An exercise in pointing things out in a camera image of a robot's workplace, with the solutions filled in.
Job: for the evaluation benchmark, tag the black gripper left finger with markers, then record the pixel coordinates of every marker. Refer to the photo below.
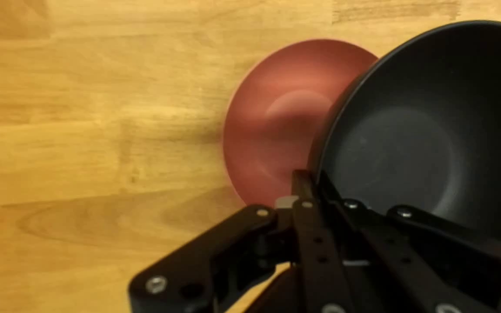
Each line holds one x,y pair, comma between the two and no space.
314,254

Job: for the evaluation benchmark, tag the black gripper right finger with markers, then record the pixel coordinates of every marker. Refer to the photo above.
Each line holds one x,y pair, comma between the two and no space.
413,261

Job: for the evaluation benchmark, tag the black bowl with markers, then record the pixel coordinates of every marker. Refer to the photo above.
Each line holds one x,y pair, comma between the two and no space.
431,133

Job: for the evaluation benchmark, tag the pink bowl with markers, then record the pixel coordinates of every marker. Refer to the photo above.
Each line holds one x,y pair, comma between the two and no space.
279,122

